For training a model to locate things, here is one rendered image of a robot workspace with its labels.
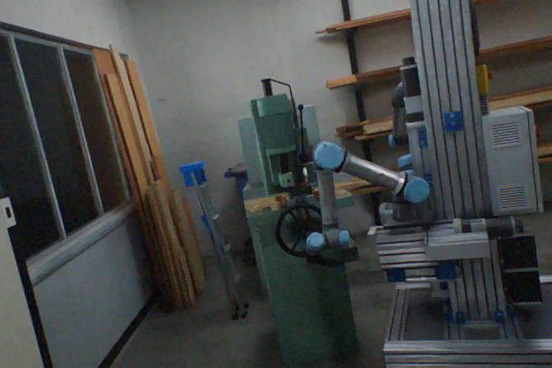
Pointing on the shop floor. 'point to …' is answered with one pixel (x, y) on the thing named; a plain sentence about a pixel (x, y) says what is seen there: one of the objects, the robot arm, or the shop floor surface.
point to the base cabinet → (308, 305)
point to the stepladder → (196, 174)
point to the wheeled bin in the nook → (244, 207)
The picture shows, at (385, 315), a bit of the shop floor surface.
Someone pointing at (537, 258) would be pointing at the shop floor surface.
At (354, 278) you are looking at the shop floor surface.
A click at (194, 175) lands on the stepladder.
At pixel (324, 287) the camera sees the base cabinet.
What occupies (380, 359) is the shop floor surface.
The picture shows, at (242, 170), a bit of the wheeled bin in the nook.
